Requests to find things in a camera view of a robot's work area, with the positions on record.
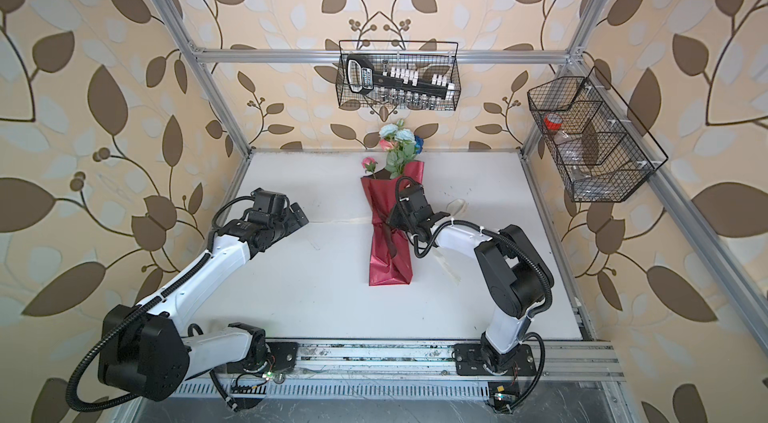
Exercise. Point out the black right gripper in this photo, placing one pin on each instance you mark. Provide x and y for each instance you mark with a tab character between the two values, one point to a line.
395	213

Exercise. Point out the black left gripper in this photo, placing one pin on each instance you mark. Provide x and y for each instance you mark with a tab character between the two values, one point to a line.
294	222

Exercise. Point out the cream ribbon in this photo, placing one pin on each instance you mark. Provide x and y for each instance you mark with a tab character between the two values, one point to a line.
455	208

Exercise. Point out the dark red wrapping paper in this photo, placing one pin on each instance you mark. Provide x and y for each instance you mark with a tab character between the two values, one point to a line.
390	260

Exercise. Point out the magenta fake rose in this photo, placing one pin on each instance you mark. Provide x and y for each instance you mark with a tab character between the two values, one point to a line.
369	165

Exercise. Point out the light blue fake rose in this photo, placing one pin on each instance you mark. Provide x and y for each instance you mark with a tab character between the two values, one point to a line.
399	158

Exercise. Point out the pink fake rose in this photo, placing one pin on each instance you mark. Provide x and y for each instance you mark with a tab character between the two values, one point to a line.
388	145

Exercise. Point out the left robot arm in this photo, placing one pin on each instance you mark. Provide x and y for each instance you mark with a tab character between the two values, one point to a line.
148	350

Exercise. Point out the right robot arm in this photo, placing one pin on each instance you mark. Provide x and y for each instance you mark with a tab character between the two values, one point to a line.
518	281

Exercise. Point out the black tool in basket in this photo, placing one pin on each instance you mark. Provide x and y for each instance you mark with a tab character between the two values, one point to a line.
386	77

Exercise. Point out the plastic bottle red cap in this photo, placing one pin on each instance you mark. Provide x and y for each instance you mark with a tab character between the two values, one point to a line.
577	152

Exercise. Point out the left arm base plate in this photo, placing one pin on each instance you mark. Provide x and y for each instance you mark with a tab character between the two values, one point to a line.
272	356

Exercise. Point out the back wire basket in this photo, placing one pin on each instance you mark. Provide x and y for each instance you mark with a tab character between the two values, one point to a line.
431	48

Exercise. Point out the wire basket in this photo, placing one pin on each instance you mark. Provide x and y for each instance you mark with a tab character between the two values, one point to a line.
629	153
431	48

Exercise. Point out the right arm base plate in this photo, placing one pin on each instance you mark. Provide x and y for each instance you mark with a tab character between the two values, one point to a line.
481	359

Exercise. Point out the right wire basket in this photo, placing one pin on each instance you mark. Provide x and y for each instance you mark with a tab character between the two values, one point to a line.
629	153

